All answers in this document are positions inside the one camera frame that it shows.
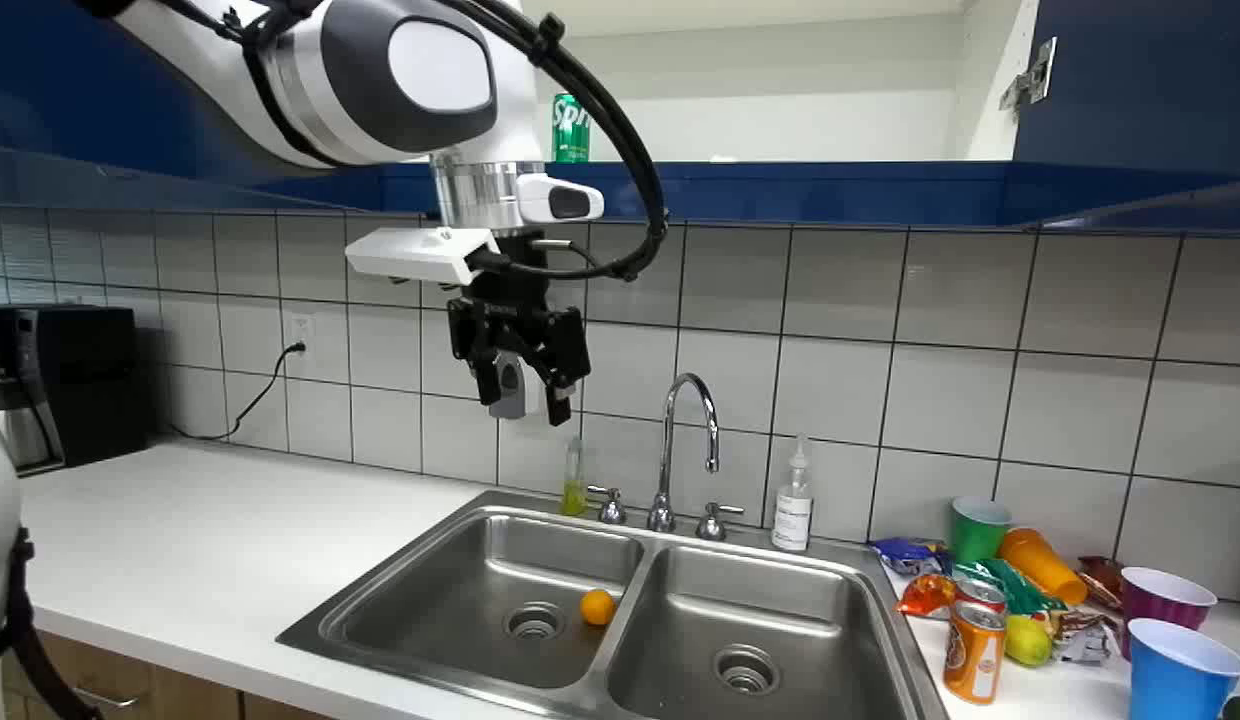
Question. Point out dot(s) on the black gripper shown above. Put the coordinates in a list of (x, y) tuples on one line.
[(512, 321)]

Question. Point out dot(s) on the green sprite can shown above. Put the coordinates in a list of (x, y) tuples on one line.
[(570, 128)]

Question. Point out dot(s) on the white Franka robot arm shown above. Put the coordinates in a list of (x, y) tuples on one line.
[(382, 81)]

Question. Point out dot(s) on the stainless steel double sink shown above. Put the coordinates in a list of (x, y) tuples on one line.
[(485, 601)]

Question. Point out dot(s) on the orange soda can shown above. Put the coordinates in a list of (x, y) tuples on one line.
[(974, 653)]

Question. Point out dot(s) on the green dish soap bottle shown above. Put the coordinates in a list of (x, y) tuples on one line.
[(574, 491)]

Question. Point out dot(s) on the chrome gooseneck faucet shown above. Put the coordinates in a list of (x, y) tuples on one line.
[(665, 452)]

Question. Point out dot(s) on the small orange ball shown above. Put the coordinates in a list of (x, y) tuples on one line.
[(597, 609)]

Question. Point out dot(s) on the white pump bottle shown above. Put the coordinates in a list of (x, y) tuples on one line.
[(795, 512)]

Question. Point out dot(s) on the blue snack bag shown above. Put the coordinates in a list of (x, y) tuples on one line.
[(905, 558)]

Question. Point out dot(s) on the orange snack bag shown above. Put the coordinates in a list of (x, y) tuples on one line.
[(926, 594)]

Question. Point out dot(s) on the black coffee machine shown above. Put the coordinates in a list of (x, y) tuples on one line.
[(72, 383)]

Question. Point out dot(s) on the wooden base cabinet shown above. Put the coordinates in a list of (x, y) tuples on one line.
[(165, 686)]

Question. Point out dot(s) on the green plastic cup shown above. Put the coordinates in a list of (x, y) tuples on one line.
[(979, 528)]

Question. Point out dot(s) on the green snack bag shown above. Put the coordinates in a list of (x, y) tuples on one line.
[(1000, 584)]

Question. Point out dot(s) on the orange plastic cup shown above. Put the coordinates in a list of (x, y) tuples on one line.
[(1046, 566)]

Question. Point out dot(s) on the glossy blue cabinet door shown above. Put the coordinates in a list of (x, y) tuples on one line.
[(1152, 81), (60, 92)]

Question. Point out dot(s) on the yellow-green apple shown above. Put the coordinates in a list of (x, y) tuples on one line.
[(1031, 641)]

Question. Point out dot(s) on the metal cabinet hinge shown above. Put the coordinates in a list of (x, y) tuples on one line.
[(1034, 78)]

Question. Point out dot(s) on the silver foil wrapper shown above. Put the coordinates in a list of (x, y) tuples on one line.
[(1086, 636)]

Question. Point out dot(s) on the purple plastic cup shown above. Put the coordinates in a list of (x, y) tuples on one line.
[(1164, 601)]

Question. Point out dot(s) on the blue plastic cup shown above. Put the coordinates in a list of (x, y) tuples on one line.
[(1178, 678)]

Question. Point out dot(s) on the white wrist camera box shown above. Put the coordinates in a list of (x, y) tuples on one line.
[(412, 255)]

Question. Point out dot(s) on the white wall outlet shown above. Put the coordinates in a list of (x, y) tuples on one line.
[(295, 332)]

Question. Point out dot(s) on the open white-interior wall cabinet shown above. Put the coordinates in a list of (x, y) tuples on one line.
[(804, 127)]

